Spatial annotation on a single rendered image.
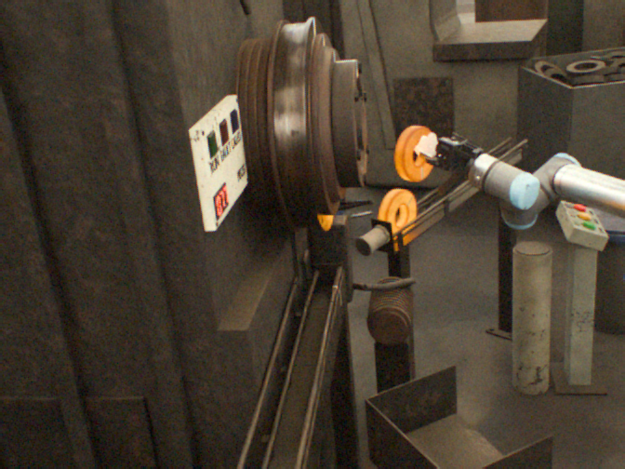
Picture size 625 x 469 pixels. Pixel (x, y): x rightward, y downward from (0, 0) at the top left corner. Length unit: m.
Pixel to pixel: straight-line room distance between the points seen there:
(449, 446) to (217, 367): 0.46
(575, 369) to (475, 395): 0.34
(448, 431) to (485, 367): 1.33
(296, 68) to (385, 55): 2.92
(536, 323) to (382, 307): 0.63
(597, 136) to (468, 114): 0.86
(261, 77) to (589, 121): 2.44
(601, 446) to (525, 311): 0.46
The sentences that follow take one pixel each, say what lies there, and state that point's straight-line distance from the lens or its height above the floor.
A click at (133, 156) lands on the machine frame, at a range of 1.26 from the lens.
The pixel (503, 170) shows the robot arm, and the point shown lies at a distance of 2.00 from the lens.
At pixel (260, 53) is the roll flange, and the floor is 1.30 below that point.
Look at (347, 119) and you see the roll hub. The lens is 1.55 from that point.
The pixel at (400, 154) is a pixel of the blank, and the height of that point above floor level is 0.93.
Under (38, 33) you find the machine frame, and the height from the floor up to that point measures 1.41.
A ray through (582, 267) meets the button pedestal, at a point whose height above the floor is 0.45.
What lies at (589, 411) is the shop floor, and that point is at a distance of 2.65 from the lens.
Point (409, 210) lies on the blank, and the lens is 2.29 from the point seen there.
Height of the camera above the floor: 1.52
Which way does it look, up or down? 22 degrees down
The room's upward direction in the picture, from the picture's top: 6 degrees counter-clockwise
